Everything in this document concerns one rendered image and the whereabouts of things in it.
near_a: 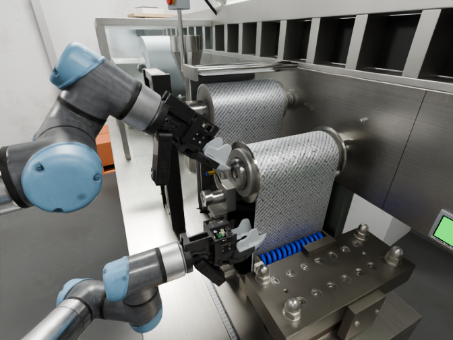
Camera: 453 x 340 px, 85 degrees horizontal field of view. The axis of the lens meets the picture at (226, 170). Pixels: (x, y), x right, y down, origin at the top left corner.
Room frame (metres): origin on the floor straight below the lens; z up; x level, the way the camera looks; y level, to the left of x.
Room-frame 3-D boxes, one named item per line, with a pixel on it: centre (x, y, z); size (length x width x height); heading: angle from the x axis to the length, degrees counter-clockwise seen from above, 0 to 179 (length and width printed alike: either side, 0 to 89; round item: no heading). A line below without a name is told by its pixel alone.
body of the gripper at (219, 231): (0.41, 0.04, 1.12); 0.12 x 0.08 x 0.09; 115
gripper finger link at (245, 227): (0.47, -0.05, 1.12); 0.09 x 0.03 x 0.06; 116
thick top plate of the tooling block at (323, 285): (0.42, -0.26, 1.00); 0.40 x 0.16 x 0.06; 115
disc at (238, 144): (0.51, -0.04, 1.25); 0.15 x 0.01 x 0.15; 25
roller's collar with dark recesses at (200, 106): (0.73, 0.09, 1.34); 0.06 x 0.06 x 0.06; 25
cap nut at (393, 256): (0.44, -0.42, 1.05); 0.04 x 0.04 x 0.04
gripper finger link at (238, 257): (0.41, -0.02, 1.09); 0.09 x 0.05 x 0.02; 114
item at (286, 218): (0.51, -0.17, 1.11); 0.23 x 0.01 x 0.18; 115
